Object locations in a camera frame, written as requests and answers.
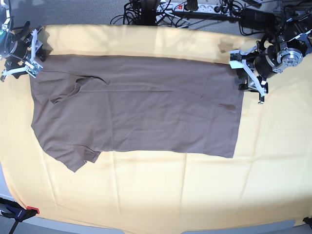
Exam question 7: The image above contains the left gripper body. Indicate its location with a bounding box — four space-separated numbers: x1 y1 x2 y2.
247 46 277 92

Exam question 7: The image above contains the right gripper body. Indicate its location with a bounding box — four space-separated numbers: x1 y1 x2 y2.
4 41 43 78

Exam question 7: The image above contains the brown T-shirt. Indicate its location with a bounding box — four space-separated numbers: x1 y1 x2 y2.
30 55 244 172

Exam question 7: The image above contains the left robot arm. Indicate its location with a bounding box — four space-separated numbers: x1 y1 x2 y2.
230 9 312 97

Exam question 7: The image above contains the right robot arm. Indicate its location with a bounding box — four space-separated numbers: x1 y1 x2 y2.
0 0 47 82

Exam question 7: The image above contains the black power adapter box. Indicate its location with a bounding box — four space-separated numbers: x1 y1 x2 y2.
240 8 275 26

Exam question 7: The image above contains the white power strip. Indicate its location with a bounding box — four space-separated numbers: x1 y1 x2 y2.
156 2 239 18

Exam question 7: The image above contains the yellow table cloth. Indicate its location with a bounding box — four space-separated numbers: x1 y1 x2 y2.
0 24 312 234

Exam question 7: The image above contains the black clamp at right edge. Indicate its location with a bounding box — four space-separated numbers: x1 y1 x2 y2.
303 217 312 228

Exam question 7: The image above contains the blue red bar clamp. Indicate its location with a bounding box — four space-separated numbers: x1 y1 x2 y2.
0 197 39 234

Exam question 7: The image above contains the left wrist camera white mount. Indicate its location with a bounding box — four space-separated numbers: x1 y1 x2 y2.
229 41 268 104

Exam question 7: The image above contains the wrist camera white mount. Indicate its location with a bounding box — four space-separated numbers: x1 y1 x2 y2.
0 26 45 82
229 41 268 104

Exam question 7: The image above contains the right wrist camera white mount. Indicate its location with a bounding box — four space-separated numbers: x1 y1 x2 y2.
0 26 45 82

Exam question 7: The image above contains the black cable bundle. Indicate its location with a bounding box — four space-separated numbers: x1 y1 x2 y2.
109 0 193 29

